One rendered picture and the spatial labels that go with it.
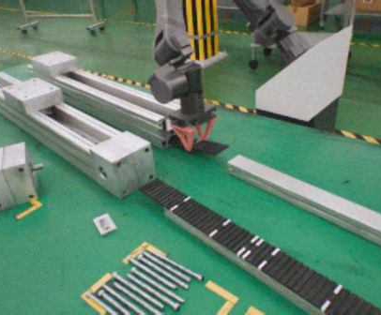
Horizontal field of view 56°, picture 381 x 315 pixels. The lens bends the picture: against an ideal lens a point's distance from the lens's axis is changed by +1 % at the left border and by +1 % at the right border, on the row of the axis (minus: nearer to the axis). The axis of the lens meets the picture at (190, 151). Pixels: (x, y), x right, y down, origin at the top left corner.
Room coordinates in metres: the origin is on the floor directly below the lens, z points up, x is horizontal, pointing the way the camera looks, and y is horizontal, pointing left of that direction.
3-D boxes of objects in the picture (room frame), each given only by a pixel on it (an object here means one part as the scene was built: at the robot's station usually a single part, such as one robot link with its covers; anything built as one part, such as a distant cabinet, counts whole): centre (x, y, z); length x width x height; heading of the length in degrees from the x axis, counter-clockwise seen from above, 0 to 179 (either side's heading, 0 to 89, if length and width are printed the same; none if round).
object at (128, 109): (1.13, 0.30, 0.82); 0.80 x 0.10 x 0.09; 41
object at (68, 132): (1.00, 0.44, 0.82); 0.80 x 0.10 x 0.09; 41
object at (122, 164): (0.67, 0.14, 0.83); 0.12 x 0.09 x 0.10; 131
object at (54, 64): (1.31, 0.47, 0.87); 0.16 x 0.11 x 0.07; 41
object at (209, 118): (0.78, -0.02, 0.84); 0.07 x 0.07 x 0.09; 41
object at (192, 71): (0.77, -0.01, 0.97); 0.07 x 0.06 x 0.07; 138
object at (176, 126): (0.76, -0.01, 0.84); 0.07 x 0.07 x 0.09; 41
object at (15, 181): (0.66, 0.39, 0.83); 0.11 x 0.10 x 0.10; 110
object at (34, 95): (1.00, 0.44, 0.87); 0.16 x 0.11 x 0.07; 41
